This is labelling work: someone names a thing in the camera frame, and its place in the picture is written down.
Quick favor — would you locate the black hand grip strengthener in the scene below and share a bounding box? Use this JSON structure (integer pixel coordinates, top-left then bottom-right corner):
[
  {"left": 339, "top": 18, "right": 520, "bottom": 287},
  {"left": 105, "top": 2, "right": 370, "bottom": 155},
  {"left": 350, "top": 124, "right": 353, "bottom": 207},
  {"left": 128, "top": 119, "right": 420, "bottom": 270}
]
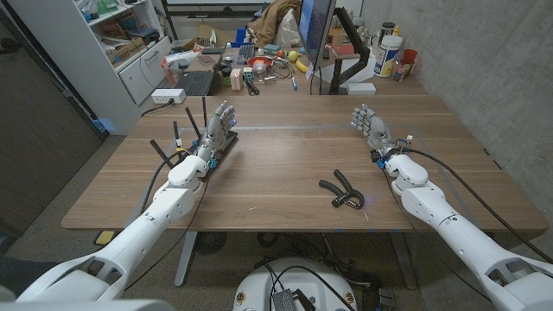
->
[{"left": 318, "top": 168, "right": 365, "bottom": 211}]

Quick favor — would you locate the white power strip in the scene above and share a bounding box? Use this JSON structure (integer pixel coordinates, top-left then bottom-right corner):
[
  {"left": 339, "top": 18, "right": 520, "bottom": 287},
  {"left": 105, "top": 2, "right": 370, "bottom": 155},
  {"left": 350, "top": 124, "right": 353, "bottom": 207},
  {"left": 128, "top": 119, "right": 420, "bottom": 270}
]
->
[{"left": 150, "top": 88, "right": 188, "bottom": 105}]

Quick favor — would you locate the flat white box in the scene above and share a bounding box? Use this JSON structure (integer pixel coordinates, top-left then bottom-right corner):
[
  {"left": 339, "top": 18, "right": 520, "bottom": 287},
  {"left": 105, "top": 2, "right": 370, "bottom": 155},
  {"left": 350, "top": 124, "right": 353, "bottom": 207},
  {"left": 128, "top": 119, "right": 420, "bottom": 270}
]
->
[{"left": 346, "top": 81, "right": 378, "bottom": 97}]

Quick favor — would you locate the grey table leg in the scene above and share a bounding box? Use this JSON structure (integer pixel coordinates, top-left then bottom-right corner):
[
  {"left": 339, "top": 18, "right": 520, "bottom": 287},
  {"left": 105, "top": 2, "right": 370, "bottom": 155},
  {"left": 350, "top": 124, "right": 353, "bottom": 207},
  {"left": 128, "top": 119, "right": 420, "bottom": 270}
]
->
[
  {"left": 388, "top": 232, "right": 419, "bottom": 290},
  {"left": 174, "top": 232, "right": 199, "bottom": 288}
]

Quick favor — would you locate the black router with antennas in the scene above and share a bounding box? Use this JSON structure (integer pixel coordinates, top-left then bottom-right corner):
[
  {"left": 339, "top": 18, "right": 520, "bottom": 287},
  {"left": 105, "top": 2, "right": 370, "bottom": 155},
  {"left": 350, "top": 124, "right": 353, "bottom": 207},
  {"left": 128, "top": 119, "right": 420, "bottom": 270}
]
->
[{"left": 149, "top": 96, "right": 239, "bottom": 181}]

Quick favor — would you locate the white robot torso base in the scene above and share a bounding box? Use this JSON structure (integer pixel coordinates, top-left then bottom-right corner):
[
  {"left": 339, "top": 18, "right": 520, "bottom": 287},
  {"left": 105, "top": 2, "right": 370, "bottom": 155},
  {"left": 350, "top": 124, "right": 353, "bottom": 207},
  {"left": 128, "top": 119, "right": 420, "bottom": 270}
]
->
[{"left": 232, "top": 257, "right": 359, "bottom": 311}]

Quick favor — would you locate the beige small box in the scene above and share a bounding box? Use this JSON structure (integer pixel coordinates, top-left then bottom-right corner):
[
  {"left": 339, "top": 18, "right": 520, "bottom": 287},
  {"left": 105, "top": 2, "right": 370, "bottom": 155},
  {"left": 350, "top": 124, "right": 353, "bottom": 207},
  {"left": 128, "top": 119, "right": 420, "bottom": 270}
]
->
[{"left": 229, "top": 67, "right": 244, "bottom": 92}]

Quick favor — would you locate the cardboard box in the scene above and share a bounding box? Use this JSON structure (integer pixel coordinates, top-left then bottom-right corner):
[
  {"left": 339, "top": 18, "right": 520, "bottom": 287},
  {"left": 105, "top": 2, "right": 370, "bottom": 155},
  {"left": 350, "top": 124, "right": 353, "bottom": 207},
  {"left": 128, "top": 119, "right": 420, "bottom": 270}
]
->
[{"left": 196, "top": 23, "right": 237, "bottom": 48}]

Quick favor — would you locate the black lid tumbler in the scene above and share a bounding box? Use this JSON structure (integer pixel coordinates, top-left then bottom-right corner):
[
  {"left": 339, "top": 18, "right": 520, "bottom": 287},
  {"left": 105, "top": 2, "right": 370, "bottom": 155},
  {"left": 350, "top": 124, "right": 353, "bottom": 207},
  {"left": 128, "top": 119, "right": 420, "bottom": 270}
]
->
[{"left": 379, "top": 22, "right": 397, "bottom": 44}]

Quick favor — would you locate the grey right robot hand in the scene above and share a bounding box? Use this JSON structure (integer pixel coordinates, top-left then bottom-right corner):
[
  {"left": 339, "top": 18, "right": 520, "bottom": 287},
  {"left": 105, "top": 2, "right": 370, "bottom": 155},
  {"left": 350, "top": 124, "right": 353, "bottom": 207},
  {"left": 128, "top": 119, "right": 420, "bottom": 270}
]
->
[{"left": 350, "top": 103, "right": 401, "bottom": 162}]

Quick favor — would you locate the black laptop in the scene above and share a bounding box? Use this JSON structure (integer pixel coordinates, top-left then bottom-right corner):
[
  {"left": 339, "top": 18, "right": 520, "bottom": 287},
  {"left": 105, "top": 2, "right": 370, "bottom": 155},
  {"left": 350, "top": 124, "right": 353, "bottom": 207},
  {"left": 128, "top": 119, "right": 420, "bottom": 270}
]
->
[{"left": 172, "top": 51, "right": 226, "bottom": 97}]

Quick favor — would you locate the red bowl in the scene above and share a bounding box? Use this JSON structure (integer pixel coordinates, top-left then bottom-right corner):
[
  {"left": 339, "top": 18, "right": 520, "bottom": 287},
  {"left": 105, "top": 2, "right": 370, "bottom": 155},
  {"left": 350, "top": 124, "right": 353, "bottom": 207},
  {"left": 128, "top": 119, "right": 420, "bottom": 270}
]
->
[{"left": 246, "top": 55, "right": 274, "bottom": 69}]

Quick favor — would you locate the black round floor fan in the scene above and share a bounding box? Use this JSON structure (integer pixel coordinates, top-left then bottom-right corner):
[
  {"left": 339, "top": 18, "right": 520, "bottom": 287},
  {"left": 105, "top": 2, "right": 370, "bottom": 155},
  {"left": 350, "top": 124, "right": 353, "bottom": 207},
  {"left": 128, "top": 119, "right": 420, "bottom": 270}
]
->
[{"left": 194, "top": 232, "right": 228, "bottom": 255}]

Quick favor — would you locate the computer monitor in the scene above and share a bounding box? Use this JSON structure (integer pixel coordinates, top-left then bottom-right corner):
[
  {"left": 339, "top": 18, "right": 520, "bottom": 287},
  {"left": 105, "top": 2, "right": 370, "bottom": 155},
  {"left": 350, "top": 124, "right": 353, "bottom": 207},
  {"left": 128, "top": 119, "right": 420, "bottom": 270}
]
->
[{"left": 297, "top": 0, "right": 337, "bottom": 73}]

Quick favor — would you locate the yellow floor pad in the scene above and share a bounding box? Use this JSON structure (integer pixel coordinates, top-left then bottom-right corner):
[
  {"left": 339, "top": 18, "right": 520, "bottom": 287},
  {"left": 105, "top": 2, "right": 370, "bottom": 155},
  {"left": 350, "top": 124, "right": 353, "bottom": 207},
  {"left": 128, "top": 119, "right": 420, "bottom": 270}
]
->
[{"left": 93, "top": 230, "right": 116, "bottom": 246}]

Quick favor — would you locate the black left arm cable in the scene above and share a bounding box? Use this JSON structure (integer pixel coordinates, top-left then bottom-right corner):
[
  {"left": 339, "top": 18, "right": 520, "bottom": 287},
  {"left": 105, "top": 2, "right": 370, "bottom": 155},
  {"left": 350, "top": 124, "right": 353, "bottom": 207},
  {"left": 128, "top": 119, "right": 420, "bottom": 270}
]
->
[{"left": 138, "top": 149, "right": 194, "bottom": 217}]

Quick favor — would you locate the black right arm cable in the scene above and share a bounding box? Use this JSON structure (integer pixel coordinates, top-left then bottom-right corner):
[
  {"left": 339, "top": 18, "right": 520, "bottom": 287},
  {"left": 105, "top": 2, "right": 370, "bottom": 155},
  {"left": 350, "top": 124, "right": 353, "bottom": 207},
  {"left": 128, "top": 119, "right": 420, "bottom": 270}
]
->
[{"left": 405, "top": 148, "right": 553, "bottom": 264}]

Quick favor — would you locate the brown jacket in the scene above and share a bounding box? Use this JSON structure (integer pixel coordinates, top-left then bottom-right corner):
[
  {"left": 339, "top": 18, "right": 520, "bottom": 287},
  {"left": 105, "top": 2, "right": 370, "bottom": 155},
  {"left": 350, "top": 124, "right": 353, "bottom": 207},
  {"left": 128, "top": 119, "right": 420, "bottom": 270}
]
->
[{"left": 248, "top": 0, "right": 302, "bottom": 48}]

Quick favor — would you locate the clear plastic container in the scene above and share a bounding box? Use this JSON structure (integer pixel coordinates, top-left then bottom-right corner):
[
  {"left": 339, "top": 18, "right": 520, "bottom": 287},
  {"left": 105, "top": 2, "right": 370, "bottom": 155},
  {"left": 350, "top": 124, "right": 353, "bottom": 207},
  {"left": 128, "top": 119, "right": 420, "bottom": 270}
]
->
[{"left": 391, "top": 52, "right": 411, "bottom": 82}]

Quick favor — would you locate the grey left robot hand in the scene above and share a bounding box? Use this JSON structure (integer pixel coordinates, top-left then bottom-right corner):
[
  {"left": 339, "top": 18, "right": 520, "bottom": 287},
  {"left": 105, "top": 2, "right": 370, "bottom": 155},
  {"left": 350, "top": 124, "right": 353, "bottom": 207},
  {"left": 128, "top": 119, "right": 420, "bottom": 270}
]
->
[{"left": 194, "top": 101, "right": 238, "bottom": 163}]

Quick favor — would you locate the white canister blue label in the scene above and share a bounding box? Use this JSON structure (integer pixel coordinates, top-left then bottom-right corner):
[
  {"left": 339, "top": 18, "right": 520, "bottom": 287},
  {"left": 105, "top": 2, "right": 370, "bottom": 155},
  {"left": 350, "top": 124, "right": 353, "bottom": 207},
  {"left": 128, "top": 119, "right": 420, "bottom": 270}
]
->
[{"left": 373, "top": 35, "right": 404, "bottom": 79}]

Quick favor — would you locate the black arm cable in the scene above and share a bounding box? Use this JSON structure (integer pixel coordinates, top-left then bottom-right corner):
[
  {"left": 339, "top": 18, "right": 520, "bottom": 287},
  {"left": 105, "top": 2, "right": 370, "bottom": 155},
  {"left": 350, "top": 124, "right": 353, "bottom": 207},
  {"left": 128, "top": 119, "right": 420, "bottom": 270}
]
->
[
  {"left": 405, "top": 148, "right": 553, "bottom": 264},
  {"left": 138, "top": 149, "right": 194, "bottom": 217}
]

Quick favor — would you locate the white shelf cabinet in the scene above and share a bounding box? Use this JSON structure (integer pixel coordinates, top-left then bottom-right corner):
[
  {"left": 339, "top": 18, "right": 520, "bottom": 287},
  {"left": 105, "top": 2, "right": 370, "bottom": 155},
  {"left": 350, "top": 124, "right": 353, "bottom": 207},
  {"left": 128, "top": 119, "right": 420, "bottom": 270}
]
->
[{"left": 8, "top": 0, "right": 174, "bottom": 135}]

